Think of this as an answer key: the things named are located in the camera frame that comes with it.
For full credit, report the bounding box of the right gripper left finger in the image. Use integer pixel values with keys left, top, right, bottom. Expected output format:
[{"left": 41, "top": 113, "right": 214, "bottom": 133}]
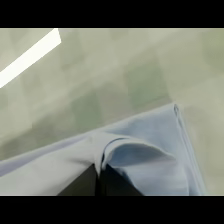
[{"left": 57, "top": 162, "right": 99, "bottom": 197}]

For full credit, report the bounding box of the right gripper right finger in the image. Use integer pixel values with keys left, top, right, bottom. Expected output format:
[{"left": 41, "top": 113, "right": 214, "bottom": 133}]
[{"left": 98, "top": 162, "right": 144, "bottom": 197}]

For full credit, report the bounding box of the light blue shirt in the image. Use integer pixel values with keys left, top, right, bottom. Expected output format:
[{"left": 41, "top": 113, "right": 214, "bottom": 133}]
[{"left": 0, "top": 102, "right": 208, "bottom": 197}]

